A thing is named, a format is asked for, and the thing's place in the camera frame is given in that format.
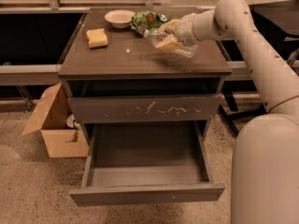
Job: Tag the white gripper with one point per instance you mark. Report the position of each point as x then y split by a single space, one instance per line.
185 31

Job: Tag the clear plastic water bottle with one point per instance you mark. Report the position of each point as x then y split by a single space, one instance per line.
155 36

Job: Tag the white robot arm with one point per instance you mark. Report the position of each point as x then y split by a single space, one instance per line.
265 164

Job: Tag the grey drawer cabinet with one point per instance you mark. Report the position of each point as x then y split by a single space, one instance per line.
130 66

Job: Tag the closed grey upper drawer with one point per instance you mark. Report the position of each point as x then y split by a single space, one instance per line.
123 109

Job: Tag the open grey lower drawer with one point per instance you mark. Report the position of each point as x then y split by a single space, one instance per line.
133 163

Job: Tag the green chip bag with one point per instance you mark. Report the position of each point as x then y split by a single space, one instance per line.
148 20

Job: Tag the white bowl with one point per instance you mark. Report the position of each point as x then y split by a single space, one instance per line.
120 18

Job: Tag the yellow sponge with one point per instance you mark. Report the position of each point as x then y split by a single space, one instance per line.
97 38

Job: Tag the open cardboard box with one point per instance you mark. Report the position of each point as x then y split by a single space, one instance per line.
52 117

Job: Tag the metal window railing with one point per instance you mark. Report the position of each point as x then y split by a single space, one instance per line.
23 75

